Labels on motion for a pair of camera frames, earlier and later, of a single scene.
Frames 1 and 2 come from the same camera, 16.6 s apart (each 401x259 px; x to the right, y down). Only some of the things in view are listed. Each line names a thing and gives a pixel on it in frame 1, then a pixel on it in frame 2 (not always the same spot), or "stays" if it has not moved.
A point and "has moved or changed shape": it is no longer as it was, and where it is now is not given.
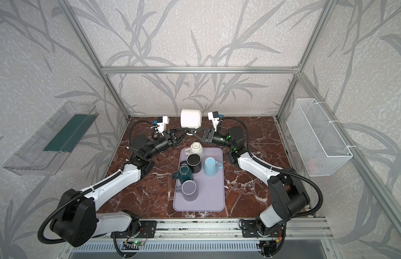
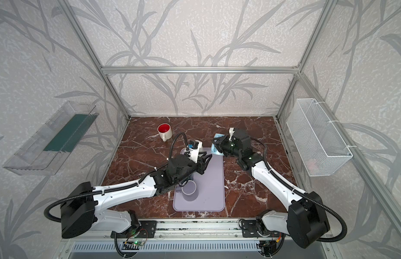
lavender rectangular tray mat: (211, 197) stays
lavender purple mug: (189, 190) stays
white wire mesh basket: (321, 149) stays
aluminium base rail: (295, 228) stays
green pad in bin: (70, 135) stays
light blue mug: (211, 167) to (214, 150)
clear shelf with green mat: (46, 152) stays
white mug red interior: (191, 118) has moved or changed shape
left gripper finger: (184, 138) to (202, 161)
